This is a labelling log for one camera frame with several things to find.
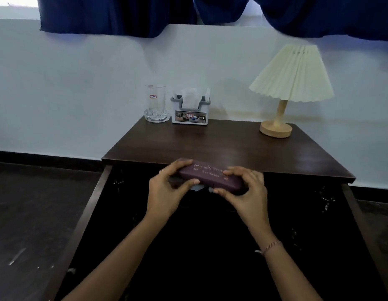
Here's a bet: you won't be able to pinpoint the clear glass ashtray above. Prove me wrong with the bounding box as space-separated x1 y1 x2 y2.
144 108 171 123

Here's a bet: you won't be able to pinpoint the cream pleated shade table lamp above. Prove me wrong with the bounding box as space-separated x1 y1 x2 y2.
249 44 335 138

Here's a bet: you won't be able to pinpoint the person's right forearm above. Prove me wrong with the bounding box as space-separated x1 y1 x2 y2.
249 225 323 301

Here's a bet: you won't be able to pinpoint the person's left forearm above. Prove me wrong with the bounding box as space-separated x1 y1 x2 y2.
60 216 169 301

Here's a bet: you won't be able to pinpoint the dark blue curtain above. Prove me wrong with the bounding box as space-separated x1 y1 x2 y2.
37 0 388 42

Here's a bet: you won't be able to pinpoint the pink thread wrist bracelet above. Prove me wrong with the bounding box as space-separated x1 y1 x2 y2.
255 240 283 256

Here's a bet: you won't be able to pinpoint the person's left hand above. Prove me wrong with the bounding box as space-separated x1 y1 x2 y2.
144 159 200 225

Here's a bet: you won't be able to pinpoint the grey tissue holder box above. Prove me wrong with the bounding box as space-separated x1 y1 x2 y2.
170 94 211 126

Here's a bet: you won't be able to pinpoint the white paper tissues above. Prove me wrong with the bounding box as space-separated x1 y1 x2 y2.
180 87 210 110

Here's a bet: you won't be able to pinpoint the dark wooden desk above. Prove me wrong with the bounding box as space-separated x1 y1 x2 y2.
101 116 356 184

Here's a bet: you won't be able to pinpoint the maroon spectacle case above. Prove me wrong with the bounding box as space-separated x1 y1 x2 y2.
177 158 244 195

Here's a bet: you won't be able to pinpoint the open dark wooden drawer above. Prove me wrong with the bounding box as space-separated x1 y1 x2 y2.
43 165 388 301

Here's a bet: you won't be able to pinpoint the person's right hand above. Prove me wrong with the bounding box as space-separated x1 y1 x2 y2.
212 166 267 237

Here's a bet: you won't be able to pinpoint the clear drinking glass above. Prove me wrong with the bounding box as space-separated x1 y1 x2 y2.
146 84 166 117

